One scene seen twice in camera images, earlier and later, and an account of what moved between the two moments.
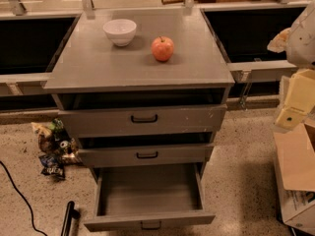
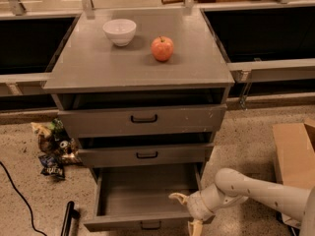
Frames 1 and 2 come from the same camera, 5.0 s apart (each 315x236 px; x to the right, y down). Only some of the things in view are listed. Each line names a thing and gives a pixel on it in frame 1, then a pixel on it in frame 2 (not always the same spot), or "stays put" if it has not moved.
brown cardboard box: x=294 y=161 stays put
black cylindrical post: x=71 y=214 stays put
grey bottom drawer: x=135 y=197 stays put
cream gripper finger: x=279 y=43 -> x=183 y=199
